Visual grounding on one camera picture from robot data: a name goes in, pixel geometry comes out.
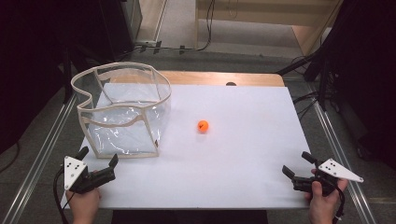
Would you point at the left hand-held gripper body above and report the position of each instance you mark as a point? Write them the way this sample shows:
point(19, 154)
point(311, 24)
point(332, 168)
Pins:
point(74, 169)

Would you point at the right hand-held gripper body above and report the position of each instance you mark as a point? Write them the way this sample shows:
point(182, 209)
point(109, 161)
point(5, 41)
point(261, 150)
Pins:
point(337, 170)

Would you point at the clear plastic bag beige trim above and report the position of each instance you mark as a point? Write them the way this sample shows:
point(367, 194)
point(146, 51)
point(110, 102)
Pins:
point(124, 141)

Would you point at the orange ball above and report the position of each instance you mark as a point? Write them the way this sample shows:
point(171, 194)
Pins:
point(203, 126)

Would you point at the person's left hand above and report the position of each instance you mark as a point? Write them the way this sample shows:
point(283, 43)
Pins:
point(83, 205)

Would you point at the person's right hand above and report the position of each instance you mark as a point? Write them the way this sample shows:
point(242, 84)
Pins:
point(322, 208)

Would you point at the black metal stand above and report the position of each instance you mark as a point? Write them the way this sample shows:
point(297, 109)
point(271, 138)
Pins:
point(67, 77)

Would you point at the black curtain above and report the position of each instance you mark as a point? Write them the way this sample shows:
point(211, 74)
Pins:
point(367, 62)
point(31, 62)

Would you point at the light wooden furniture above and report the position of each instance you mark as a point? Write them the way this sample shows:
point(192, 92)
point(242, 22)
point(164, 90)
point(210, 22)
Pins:
point(264, 12)

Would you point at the metal floor rail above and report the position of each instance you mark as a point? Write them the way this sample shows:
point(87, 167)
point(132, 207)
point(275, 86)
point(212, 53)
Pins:
point(37, 158)
point(339, 155)

